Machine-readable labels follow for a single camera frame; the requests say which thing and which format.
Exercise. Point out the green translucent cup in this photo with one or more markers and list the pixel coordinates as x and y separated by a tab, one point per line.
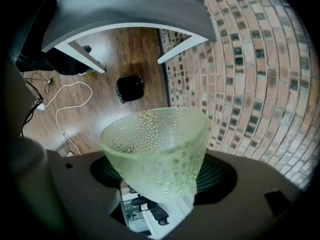
155	154

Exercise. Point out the dark grey table white legs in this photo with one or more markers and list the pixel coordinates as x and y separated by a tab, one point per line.
125	4

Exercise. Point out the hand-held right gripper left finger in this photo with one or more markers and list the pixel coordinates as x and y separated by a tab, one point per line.
82	199

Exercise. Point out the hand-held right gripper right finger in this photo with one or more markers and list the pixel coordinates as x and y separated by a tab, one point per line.
250	209

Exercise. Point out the black trash bin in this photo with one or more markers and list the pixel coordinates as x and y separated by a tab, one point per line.
130	89

